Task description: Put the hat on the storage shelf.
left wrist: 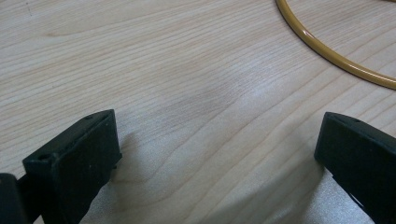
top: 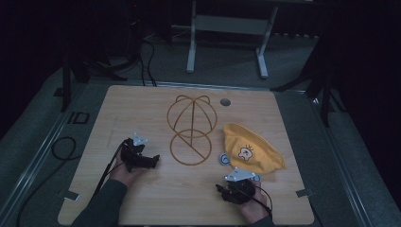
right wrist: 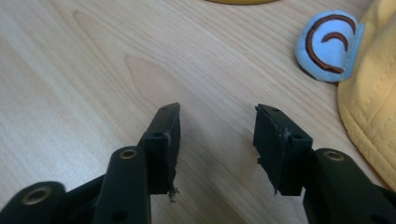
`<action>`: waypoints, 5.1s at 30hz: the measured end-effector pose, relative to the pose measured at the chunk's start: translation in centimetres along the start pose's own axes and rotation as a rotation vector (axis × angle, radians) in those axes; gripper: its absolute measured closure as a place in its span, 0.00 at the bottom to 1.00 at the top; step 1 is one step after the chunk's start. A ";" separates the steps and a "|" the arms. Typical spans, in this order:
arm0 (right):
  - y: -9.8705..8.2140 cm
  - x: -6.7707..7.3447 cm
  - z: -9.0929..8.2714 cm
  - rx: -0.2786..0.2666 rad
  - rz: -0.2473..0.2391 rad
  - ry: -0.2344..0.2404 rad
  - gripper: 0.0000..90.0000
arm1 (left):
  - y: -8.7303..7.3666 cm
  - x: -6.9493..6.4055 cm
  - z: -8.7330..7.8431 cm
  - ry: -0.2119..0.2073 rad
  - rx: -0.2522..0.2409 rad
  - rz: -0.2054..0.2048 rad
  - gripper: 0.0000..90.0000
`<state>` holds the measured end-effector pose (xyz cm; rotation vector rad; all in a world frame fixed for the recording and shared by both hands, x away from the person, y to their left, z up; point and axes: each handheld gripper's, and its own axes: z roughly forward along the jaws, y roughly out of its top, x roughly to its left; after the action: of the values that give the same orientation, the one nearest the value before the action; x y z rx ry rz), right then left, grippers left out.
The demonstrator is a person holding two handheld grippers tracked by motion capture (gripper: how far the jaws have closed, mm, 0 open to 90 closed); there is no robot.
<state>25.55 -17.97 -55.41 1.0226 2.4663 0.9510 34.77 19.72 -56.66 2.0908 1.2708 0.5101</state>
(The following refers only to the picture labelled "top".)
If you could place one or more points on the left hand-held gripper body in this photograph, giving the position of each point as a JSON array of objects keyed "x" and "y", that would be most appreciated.
[{"x": 134, "y": 154}]

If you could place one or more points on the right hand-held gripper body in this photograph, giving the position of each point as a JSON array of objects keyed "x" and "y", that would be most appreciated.
[{"x": 240, "y": 189}]

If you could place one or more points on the yellow hat with cartoon print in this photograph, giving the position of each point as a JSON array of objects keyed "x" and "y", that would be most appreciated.
[{"x": 252, "y": 148}]

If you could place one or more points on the person's left hand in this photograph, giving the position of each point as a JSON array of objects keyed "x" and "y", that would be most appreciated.
[{"x": 124, "y": 176}]

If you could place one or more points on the small pale blue round object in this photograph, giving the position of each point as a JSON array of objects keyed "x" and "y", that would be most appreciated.
[{"x": 224, "y": 159}]

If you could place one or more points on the grey tape strip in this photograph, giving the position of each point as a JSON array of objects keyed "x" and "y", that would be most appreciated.
[{"x": 305, "y": 193}]

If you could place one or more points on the grey round table grommet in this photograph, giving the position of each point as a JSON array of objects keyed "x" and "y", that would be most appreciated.
[{"x": 225, "y": 102}]

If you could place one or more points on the black metal stand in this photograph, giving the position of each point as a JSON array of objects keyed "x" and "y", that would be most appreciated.
[
  {"x": 67, "y": 78},
  {"x": 324, "y": 91}
]

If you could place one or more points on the metal floor rail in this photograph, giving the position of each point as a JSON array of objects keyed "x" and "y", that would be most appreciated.
[
  {"x": 340, "y": 157},
  {"x": 38, "y": 154}
]

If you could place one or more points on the white metal desk frame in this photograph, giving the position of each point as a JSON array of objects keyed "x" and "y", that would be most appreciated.
[{"x": 230, "y": 25}]

